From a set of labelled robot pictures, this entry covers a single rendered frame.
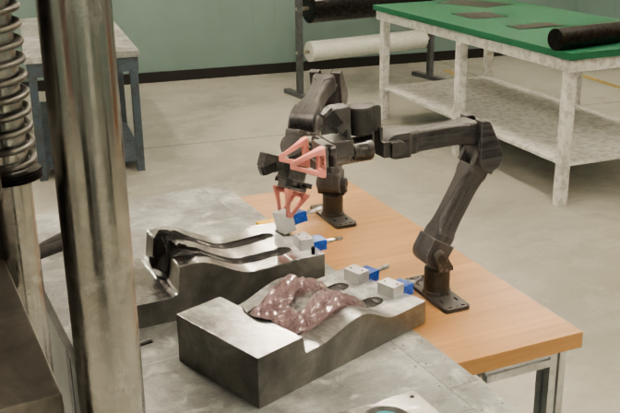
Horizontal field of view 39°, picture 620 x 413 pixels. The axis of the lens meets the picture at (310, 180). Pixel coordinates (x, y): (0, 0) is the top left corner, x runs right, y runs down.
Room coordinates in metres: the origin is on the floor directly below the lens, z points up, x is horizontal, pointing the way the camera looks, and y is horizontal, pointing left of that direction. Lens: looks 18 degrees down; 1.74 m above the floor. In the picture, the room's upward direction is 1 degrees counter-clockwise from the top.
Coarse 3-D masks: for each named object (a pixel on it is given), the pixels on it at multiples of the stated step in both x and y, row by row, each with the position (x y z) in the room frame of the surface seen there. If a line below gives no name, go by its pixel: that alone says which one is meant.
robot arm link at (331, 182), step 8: (336, 88) 2.45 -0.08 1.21; (336, 96) 2.44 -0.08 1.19; (328, 104) 2.45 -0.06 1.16; (328, 128) 2.45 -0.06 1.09; (328, 176) 2.45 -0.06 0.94; (336, 176) 2.44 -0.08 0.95; (320, 184) 2.46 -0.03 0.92; (328, 184) 2.45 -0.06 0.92; (336, 184) 2.44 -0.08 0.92; (336, 192) 2.45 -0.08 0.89
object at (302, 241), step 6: (294, 234) 2.06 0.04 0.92; (300, 234) 2.06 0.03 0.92; (306, 234) 2.06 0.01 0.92; (318, 234) 2.09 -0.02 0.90; (294, 240) 2.05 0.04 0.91; (300, 240) 2.02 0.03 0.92; (306, 240) 2.03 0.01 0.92; (312, 240) 2.03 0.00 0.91; (318, 240) 2.05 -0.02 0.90; (324, 240) 2.05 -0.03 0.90; (330, 240) 2.08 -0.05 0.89; (336, 240) 2.09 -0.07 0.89; (300, 246) 2.02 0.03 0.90; (306, 246) 2.03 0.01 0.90; (318, 246) 2.05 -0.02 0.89; (324, 246) 2.05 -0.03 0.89
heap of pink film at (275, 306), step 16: (272, 288) 1.76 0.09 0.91; (288, 288) 1.76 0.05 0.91; (304, 288) 1.77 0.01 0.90; (320, 288) 1.81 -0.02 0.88; (272, 304) 1.71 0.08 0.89; (288, 304) 1.72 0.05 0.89; (320, 304) 1.69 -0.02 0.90; (336, 304) 1.68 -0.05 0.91; (352, 304) 1.71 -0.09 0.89; (272, 320) 1.63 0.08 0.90; (288, 320) 1.64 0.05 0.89; (304, 320) 1.64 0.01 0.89; (320, 320) 1.64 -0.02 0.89
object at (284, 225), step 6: (282, 210) 2.16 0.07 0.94; (300, 210) 2.17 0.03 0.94; (312, 210) 2.19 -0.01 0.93; (318, 210) 2.19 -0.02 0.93; (276, 216) 2.15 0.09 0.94; (282, 216) 2.13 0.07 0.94; (294, 216) 2.14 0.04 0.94; (300, 216) 2.15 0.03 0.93; (306, 216) 2.16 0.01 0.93; (276, 222) 2.15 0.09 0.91; (282, 222) 2.12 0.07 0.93; (288, 222) 2.13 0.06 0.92; (294, 222) 2.14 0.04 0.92; (300, 222) 2.15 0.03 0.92; (276, 228) 2.16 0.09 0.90; (282, 228) 2.12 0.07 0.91; (288, 228) 2.13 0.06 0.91; (294, 228) 2.13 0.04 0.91
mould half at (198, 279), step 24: (216, 240) 2.11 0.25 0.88; (288, 240) 2.09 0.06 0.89; (144, 264) 2.02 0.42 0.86; (192, 264) 1.85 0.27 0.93; (216, 264) 1.87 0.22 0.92; (264, 264) 1.95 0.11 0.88; (288, 264) 1.95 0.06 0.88; (312, 264) 1.98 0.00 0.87; (144, 288) 1.88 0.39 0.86; (168, 288) 1.87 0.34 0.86; (192, 288) 1.84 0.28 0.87; (216, 288) 1.87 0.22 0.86; (240, 288) 1.90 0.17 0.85; (144, 312) 1.79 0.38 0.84; (168, 312) 1.82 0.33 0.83
